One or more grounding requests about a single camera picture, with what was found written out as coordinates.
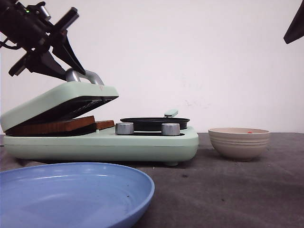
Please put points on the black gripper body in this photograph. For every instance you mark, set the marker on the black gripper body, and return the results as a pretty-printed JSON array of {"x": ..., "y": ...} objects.
[{"x": 24, "y": 27}]

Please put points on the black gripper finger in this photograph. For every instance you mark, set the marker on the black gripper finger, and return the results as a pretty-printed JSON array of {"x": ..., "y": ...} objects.
[
  {"x": 45, "y": 64},
  {"x": 63, "y": 50},
  {"x": 296, "y": 28}
]

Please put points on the breakfast maker hinged lid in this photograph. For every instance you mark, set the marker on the breakfast maker hinged lid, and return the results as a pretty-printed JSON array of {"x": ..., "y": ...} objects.
[{"x": 73, "y": 98}]

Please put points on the white bread slice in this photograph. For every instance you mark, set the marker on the white bread slice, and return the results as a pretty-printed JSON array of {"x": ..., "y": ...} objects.
[
  {"x": 100, "y": 125},
  {"x": 53, "y": 127}
]

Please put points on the beige ribbed ceramic bowl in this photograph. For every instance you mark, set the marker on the beige ribbed ceramic bowl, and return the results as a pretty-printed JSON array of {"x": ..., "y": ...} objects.
[{"x": 237, "y": 144}]

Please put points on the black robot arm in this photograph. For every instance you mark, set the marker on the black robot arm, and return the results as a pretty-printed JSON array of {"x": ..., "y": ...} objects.
[{"x": 29, "y": 28}]

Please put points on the mint green breakfast maker base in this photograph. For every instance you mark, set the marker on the mint green breakfast maker base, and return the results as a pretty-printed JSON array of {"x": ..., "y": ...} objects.
[{"x": 105, "y": 145}]

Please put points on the left silver control knob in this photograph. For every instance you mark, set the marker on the left silver control knob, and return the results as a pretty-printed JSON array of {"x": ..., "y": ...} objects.
[{"x": 124, "y": 128}]

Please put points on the silver control knob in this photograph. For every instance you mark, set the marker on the silver control knob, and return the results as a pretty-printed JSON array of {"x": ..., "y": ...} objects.
[
  {"x": 170, "y": 129},
  {"x": 124, "y": 128}
]

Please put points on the small black frying pan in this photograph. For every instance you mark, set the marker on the small black frying pan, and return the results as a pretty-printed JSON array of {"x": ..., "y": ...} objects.
[{"x": 155, "y": 123}]

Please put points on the blue plastic plate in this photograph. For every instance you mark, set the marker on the blue plastic plate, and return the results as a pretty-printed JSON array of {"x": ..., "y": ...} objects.
[{"x": 74, "y": 195}]

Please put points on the right silver control knob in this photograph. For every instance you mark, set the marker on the right silver control knob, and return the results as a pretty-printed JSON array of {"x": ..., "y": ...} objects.
[{"x": 170, "y": 129}]

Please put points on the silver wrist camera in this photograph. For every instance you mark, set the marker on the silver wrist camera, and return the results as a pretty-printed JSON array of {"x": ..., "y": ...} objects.
[{"x": 44, "y": 13}]

